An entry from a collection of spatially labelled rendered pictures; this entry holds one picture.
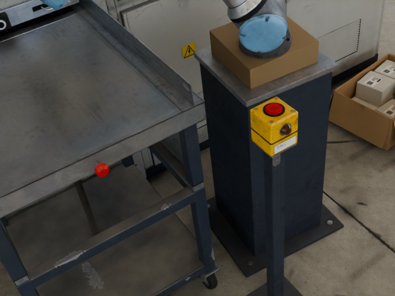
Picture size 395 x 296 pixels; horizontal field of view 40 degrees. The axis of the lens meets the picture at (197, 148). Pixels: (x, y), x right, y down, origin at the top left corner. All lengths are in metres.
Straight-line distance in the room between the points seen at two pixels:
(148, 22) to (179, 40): 0.17
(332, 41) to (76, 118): 1.58
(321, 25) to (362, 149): 0.59
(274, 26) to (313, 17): 1.18
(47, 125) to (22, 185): 0.21
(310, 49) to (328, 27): 0.99
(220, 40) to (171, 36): 0.46
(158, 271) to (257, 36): 0.88
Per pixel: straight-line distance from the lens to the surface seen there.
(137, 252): 1.92
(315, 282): 2.01
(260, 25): 1.33
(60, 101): 1.47
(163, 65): 1.42
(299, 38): 1.63
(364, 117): 2.45
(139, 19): 1.97
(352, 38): 2.78
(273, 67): 1.56
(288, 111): 1.23
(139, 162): 2.33
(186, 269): 1.84
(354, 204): 2.26
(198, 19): 2.10
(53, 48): 1.72
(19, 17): 1.86
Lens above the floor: 1.67
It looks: 42 degrees down
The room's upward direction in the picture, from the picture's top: 8 degrees counter-clockwise
